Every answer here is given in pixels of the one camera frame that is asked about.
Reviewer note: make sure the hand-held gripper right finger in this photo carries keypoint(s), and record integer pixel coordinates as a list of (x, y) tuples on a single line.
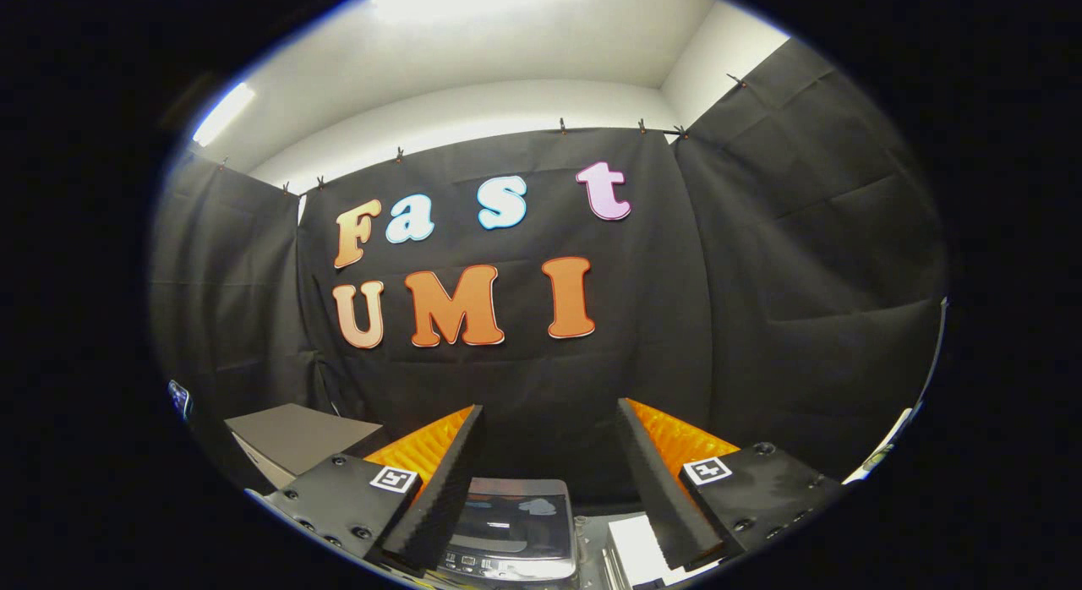
[(655, 488)]

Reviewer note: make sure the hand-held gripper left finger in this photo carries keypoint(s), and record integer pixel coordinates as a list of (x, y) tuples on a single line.
[(448, 488)]

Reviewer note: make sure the grey toy washing machine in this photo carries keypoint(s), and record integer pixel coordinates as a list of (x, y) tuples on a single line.
[(507, 569)]

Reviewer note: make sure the white flat board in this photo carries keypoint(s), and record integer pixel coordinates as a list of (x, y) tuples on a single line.
[(634, 552)]

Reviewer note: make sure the white shelf edge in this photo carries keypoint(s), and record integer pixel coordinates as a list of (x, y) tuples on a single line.
[(883, 446)]

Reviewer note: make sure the black backdrop cloth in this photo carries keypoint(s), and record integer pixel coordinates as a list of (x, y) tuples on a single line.
[(761, 277)]

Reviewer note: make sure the smartphone with lit screen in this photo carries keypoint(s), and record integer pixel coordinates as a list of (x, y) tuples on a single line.
[(179, 400)]

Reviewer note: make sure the row of small black clips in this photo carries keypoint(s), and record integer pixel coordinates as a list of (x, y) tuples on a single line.
[(562, 126)]

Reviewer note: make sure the ceiling strip light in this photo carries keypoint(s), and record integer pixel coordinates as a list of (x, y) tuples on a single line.
[(222, 115)]

